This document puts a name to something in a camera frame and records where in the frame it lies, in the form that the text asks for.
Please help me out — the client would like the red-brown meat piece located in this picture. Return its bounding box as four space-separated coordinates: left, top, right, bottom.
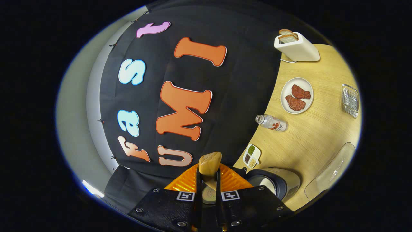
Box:
285 94 306 111
291 84 312 100

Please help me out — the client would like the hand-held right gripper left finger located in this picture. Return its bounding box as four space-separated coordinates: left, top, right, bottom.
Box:
127 163 202 232

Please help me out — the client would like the wooden spoon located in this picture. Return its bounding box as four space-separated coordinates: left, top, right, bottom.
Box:
198 151 222 193

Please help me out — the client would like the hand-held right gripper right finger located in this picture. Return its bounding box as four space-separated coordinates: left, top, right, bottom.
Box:
216 163 295 232

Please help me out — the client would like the white round plate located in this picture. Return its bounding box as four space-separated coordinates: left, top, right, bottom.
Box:
280 77 314 114

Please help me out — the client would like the clear bottle red label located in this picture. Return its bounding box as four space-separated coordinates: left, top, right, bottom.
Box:
255 114 288 132

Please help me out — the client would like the black backdrop cloth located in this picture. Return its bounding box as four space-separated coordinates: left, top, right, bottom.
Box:
98 0 290 213

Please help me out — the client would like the wire mesh chopstick holder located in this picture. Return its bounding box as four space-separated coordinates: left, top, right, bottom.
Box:
342 84 360 119

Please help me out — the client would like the ceiling light strip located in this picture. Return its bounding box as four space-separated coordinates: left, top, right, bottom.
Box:
82 179 105 198

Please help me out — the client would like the dark grey rice cooker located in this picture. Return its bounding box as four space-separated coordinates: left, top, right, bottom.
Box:
202 167 301 205

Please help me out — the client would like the white divided grain dish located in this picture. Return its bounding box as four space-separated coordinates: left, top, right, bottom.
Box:
242 144 261 169

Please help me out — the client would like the white toaster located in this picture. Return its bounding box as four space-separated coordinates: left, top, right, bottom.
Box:
274 32 321 62

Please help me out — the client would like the clear plastic rice box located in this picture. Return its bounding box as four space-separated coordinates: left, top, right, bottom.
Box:
304 142 356 202

